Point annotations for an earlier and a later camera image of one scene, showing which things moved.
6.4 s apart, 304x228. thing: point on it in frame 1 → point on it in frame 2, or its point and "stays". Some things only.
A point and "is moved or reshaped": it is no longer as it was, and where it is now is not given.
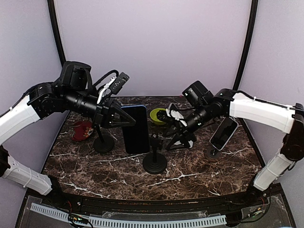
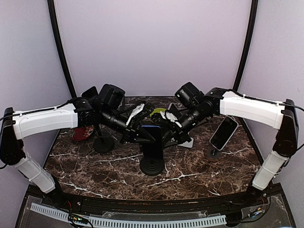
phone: [223, 133] stays
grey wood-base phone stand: [212, 154] stays
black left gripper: [103, 115] → [132, 132]
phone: [172, 107] stays
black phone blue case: [137, 137] is moved or reshaped
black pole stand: [103, 144] stays
